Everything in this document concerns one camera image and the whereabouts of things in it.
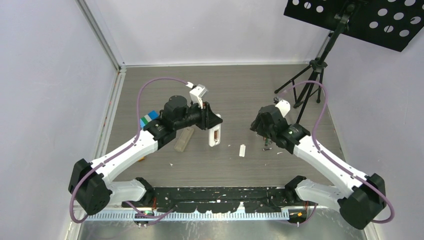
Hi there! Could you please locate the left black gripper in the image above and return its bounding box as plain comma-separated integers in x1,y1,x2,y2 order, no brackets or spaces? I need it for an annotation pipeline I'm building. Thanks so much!
174,98,222,131

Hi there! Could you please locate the white remote control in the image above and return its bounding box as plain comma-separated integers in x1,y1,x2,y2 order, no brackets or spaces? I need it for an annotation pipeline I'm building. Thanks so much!
208,124,221,147

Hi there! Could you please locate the white battery cover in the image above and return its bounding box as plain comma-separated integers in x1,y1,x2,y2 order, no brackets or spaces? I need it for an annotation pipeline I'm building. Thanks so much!
239,144,246,158

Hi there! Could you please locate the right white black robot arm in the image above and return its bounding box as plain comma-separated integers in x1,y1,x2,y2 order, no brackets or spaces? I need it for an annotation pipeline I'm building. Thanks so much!
250,104,388,230

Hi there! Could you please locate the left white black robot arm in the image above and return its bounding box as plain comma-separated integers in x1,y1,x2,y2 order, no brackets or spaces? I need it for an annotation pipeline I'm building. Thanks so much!
68,95,223,216

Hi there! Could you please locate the translucent beige remote cover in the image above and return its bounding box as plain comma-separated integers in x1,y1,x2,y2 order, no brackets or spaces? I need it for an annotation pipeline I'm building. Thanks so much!
174,127,195,153

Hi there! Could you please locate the blue white green toy brick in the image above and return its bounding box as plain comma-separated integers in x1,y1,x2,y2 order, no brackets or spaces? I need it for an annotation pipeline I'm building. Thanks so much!
139,110,159,129

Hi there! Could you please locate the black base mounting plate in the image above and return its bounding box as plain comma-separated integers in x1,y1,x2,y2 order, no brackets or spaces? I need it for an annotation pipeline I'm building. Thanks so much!
130,186,306,214

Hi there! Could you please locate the black music stand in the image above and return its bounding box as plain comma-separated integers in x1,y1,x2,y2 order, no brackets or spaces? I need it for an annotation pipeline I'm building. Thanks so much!
274,0,424,123

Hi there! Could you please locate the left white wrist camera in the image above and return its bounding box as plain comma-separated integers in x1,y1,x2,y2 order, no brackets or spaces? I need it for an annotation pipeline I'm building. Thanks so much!
189,84,208,109

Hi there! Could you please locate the perforated metal cable tray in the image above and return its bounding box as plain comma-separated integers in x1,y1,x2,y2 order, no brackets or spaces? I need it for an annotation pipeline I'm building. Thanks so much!
86,209,290,221

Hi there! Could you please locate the aluminium corner frame post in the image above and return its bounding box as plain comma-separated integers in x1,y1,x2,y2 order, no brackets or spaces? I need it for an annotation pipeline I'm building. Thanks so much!
76,0,127,74

